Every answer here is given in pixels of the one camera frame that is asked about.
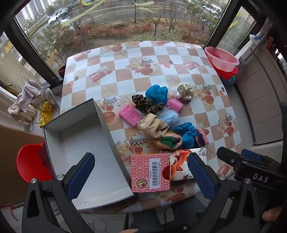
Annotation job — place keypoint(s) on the small pink sponge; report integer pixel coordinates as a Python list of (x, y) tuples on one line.
[(176, 104)]

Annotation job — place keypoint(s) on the beige cabinet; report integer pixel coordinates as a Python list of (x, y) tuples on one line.
[(257, 100)]

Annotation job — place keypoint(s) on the pink and navy knit sock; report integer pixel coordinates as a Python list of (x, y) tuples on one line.
[(202, 137)]

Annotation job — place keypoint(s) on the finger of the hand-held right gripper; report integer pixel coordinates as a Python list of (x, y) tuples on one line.
[(226, 156), (251, 154)]

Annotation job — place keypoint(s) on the dark red plant pot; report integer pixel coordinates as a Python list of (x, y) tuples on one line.
[(61, 72)]

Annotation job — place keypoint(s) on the white polka dot scrunchie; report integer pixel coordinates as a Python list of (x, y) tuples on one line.
[(185, 90)]

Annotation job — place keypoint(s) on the beige sock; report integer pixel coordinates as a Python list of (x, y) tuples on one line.
[(152, 126)]

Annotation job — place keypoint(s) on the light blue fluffy cloth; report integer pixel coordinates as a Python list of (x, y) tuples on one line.
[(168, 117)]

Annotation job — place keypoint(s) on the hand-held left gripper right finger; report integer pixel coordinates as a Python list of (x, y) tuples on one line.
[(200, 177)]

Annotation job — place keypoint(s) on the leopard print scrunchie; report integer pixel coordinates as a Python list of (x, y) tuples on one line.
[(144, 104)]

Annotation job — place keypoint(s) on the brown cardboard sheet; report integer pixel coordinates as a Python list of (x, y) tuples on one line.
[(11, 156)]

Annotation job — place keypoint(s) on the floral tissue pack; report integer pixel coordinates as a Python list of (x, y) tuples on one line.
[(181, 163)]

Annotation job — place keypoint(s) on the pink plastic basin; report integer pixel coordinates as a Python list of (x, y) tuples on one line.
[(220, 57)]

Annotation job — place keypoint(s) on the red plastic basin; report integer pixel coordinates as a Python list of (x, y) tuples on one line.
[(227, 74)]

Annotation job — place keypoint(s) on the person's right hand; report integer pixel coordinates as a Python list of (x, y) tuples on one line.
[(272, 214)]

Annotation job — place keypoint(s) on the grey cardboard box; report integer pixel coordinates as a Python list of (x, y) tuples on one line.
[(85, 143)]

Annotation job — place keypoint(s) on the pink patterned carton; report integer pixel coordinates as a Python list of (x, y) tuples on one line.
[(150, 172)]

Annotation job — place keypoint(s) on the cream cloth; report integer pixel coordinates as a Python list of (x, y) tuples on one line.
[(13, 110)]

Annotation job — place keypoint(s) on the white knotted curtain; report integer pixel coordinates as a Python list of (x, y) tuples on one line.
[(255, 37)]

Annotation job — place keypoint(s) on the checkered printed tablecloth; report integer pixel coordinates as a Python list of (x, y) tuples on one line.
[(157, 67)]

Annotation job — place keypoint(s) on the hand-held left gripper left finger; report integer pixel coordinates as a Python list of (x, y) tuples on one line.
[(81, 174)]

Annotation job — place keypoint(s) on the blue plastic basin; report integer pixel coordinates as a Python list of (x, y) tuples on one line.
[(231, 80)]

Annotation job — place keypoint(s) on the pale pink towel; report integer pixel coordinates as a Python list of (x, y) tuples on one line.
[(29, 94)]

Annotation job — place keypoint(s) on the red plastic chair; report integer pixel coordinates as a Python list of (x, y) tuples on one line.
[(31, 161)]

